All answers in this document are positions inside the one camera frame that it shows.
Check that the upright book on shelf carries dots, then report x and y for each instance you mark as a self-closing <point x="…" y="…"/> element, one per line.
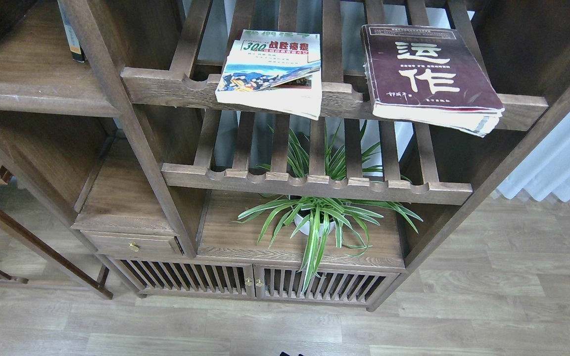
<point x="76" y="50"/>

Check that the white plant pot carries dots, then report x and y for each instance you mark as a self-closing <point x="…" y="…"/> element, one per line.
<point x="303" y="221"/>

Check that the green spider plant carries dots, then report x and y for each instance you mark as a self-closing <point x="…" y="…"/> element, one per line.
<point x="347" y="213"/>

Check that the brass drawer knob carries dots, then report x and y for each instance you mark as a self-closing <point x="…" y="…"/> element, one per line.
<point x="134" y="247"/>

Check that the dark wooden bookshelf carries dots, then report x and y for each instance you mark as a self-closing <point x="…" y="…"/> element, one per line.
<point x="132" y="145"/>

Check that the white blue 300 book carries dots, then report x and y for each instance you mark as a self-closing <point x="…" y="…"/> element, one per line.
<point x="273" y="70"/>

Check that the maroon book white characters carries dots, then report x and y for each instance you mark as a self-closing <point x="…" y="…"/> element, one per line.
<point x="428" y="75"/>

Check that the wooden furniture at left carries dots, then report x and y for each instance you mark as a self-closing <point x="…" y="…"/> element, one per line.
<point x="37" y="251"/>

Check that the white curtain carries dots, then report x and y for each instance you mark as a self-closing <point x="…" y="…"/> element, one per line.
<point x="546" y="170"/>

